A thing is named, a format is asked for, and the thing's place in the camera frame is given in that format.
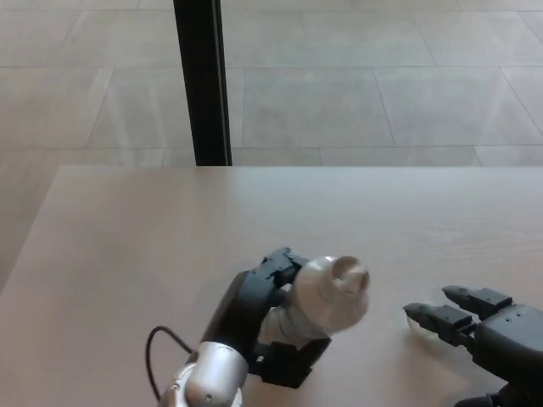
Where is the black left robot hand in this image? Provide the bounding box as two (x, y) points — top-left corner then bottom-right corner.
(199, 246), (333, 389)

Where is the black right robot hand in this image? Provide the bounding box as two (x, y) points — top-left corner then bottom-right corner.
(402, 285), (543, 407)

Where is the white plastic bottle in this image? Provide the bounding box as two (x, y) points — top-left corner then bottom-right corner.
(257, 254), (372, 343)

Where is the white bottle cap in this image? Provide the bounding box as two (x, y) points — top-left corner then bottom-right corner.
(405, 310), (443, 341)

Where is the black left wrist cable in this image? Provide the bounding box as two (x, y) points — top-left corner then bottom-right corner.
(144, 325), (197, 400)

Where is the black vertical post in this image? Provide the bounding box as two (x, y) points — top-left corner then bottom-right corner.
(172, 0), (233, 167)

